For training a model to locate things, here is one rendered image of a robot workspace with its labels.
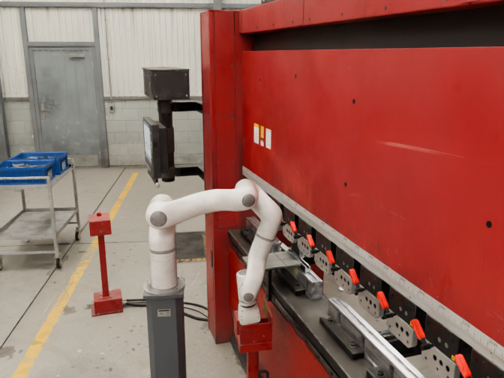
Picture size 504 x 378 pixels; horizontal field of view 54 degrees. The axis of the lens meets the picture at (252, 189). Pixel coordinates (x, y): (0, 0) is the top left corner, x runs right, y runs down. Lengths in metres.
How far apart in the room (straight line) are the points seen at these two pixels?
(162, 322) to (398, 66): 1.49
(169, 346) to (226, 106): 1.56
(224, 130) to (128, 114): 6.28
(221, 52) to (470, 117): 2.05
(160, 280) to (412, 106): 1.32
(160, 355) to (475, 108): 1.73
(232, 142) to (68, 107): 6.57
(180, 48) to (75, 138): 2.52
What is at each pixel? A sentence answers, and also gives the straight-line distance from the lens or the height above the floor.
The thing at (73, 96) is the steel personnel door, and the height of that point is 1.31.
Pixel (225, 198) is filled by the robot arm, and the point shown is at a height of 1.44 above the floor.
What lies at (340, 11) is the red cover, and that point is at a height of 2.19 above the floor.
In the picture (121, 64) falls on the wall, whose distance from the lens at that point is 9.40.
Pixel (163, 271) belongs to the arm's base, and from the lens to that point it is 2.29.
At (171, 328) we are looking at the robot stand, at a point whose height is 0.83.
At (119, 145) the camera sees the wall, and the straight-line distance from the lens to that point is 9.57.
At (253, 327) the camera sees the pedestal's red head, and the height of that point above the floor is 0.79.
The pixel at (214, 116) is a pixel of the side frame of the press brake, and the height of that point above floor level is 1.65.
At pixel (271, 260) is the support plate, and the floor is 1.00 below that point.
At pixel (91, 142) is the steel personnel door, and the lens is 9.61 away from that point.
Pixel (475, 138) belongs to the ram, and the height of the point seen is 1.83.
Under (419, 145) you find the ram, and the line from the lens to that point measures 1.61.
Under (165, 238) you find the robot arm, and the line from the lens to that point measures 2.25.
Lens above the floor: 2.04
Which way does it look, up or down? 15 degrees down
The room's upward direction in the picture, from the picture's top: straight up
